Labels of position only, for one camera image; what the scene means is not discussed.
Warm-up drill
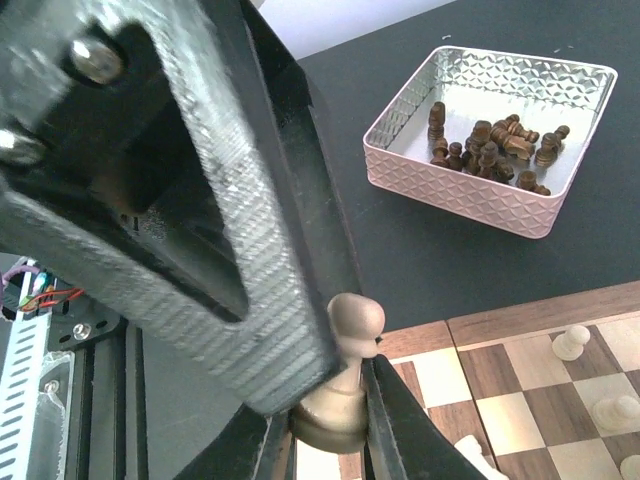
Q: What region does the pink embossed tin box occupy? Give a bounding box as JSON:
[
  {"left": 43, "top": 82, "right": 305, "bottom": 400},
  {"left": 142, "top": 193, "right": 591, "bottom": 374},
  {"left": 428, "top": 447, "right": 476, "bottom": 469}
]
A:
[{"left": 363, "top": 46, "right": 618, "bottom": 239}]

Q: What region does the light pawn near edge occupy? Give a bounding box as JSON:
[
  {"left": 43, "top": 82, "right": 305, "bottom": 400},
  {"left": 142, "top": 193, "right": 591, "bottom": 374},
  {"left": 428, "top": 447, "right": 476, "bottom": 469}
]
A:
[{"left": 592, "top": 395, "right": 639, "bottom": 433}]

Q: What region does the pile of dark chess pieces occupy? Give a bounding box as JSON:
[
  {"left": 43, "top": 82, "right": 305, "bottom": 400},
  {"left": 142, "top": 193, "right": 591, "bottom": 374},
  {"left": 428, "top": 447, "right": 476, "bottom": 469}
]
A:
[{"left": 427, "top": 101, "right": 570, "bottom": 196}]

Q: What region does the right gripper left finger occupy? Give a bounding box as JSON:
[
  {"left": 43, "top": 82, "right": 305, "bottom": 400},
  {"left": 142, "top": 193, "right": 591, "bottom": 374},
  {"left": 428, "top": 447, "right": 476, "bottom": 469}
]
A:
[{"left": 176, "top": 406, "right": 295, "bottom": 480}]

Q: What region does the light pawn on board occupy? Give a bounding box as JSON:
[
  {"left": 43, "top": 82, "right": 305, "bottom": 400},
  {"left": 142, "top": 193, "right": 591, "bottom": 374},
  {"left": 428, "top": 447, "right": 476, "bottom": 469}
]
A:
[{"left": 552, "top": 325, "right": 591, "bottom": 361}]

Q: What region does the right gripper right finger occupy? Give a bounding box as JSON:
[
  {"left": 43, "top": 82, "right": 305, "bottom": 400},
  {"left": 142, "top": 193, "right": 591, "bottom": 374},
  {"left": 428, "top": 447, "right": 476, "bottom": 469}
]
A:
[{"left": 362, "top": 354, "right": 484, "bottom": 480}]

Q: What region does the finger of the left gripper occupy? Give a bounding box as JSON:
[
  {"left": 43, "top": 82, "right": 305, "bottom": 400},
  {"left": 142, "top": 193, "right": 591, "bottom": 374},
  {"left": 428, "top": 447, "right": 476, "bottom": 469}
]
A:
[
  {"left": 1, "top": 1, "right": 340, "bottom": 415},
  {"left": 234, "top": 1, "right": 360, "bottom": 360}
]

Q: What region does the wooden chess board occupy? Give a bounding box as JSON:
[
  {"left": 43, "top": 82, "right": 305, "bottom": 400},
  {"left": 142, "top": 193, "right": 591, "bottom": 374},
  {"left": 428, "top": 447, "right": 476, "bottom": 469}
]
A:
[{"left": 294, "top": 280, "right": 640, "bottom": 480}]

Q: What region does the light chess bishop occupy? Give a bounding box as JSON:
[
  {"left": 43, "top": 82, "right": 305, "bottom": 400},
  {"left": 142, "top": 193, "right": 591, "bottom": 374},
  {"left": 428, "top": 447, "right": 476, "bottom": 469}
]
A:
[{"left": 291, "top": 293, "right": 385, "bottom": 454}]

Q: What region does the light blue slotted cable duct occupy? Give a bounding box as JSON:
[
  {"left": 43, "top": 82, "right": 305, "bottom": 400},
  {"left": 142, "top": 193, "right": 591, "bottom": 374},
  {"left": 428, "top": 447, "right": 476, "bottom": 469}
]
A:
[{"left": 0, "top": 259, "right": 54, "bottom": 480}]

